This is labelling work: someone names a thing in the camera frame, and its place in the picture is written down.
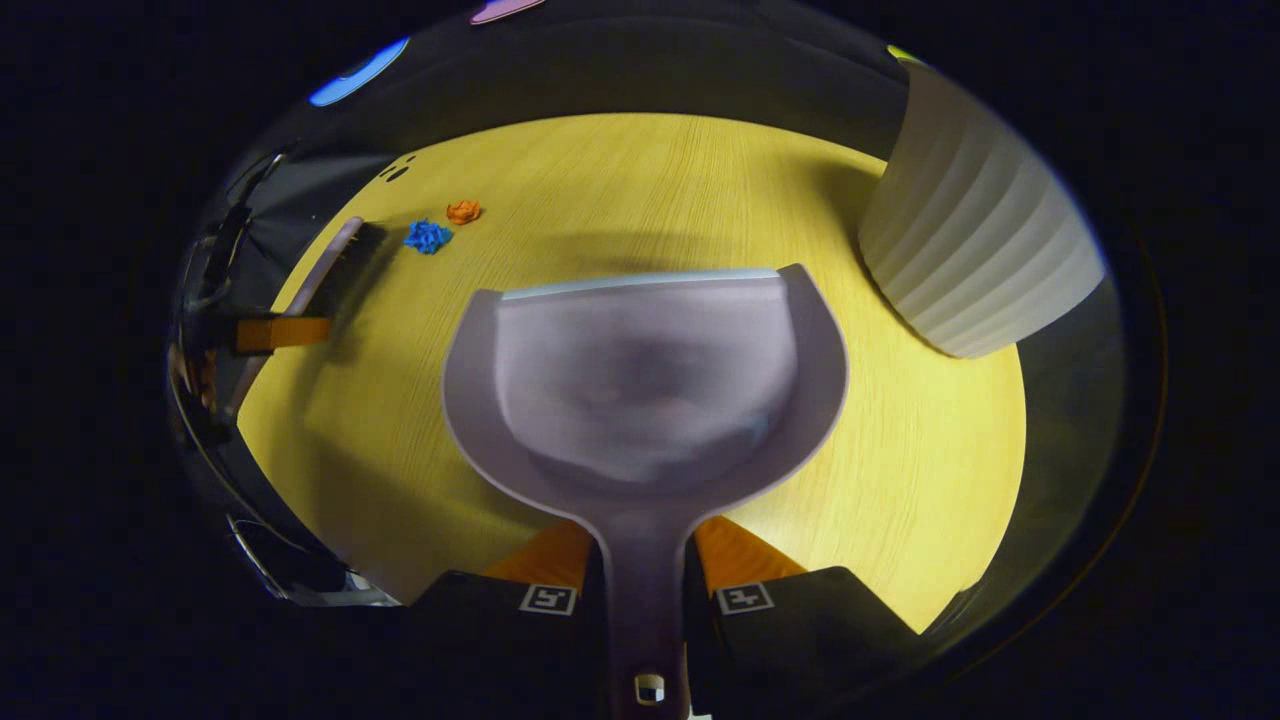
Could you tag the orange paper trash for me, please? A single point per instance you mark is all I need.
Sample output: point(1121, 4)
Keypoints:
point(463, 211)

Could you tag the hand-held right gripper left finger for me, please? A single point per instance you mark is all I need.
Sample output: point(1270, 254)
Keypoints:
point(500, 640)

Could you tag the blue paper trash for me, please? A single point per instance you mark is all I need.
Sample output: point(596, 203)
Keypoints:
point(428, 237)

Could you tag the white ribbed garbage bin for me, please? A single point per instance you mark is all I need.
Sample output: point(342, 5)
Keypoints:
point(980, 240)

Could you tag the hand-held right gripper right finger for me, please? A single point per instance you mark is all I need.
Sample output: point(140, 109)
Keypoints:
point(800, 640)

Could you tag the pale lilac plastic dustpan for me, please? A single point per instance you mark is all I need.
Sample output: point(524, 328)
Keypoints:
point(640, 400)

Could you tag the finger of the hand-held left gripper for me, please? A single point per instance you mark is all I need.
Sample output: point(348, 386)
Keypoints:
point(285, 333)

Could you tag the small lilac broom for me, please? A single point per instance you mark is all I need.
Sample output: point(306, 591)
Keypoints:
point(325, 265)

